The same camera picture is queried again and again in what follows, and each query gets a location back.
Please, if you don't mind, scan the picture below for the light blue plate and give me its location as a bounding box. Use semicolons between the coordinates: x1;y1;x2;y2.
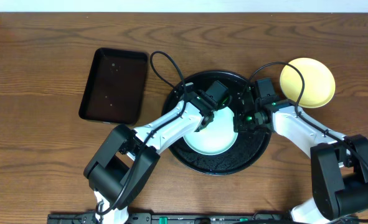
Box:
184;107;238;156

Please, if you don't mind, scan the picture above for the yellow plate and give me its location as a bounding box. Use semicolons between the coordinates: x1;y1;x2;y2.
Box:
280;58;336;108

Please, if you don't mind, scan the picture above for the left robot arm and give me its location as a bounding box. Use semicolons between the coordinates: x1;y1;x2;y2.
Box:
83;90;229;223

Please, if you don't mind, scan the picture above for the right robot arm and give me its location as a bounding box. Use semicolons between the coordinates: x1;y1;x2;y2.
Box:
234;101;368;223

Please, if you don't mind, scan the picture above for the round black tray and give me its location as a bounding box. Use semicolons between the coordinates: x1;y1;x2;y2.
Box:
169;70;271;175

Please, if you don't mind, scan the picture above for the black rectangular tray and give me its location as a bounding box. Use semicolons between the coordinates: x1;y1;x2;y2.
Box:
78;47;148;124

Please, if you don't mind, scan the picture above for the left black cable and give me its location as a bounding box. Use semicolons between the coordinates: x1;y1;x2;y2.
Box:
95;50;188;216

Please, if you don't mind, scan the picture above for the black cable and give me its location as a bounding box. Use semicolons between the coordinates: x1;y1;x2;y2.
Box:
248;61;368;218
95;50;188;216

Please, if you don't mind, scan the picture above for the right black cable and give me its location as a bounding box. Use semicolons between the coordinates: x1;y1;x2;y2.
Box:
248;61;368;218

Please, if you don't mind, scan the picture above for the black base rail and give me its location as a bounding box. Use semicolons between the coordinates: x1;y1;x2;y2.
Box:
47;212;294;224

